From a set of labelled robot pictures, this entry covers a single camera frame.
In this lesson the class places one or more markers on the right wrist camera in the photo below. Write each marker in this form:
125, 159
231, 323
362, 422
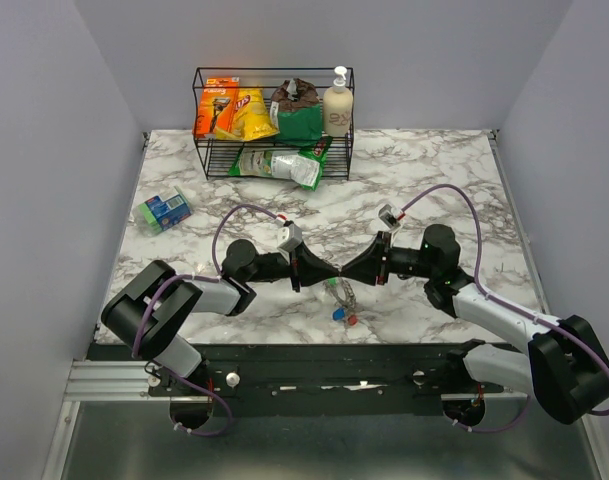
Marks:
391, 216

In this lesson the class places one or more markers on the green brown coffee bag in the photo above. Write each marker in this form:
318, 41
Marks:
296, 111

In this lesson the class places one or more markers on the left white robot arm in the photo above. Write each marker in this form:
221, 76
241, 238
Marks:
148, 313

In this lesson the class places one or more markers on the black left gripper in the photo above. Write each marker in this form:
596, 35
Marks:
307, 268

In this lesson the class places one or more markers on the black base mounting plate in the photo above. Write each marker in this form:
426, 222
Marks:
346, 380

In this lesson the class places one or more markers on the green white snack bag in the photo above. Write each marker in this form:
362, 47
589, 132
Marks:
304, 166

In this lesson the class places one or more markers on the cream lotion pump bottle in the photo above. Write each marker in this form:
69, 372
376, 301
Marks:
338, 105

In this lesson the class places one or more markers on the blue green small box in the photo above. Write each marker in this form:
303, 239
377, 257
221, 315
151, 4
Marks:
161, 212

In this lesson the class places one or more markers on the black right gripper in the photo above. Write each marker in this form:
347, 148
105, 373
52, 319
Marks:
370, 264

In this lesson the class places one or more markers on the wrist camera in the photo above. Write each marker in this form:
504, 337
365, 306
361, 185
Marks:
289, 237
391, 216

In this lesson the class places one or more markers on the black wire shelf rack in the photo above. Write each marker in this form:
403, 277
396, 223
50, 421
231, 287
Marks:
217, 156

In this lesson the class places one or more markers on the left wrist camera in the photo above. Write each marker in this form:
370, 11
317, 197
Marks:
289, 237

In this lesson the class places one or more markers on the aluminium frame rail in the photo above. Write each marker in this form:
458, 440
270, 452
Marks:
108, 381

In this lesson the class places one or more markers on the yellow chips bag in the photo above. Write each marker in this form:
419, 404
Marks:
250, 118

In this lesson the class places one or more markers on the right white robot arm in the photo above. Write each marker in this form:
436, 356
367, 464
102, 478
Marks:
524, 325

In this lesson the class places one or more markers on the orange razor package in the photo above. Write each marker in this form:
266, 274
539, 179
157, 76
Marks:
215, 108

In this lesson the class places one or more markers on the blue key tag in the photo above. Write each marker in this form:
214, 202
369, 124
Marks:
338, 314

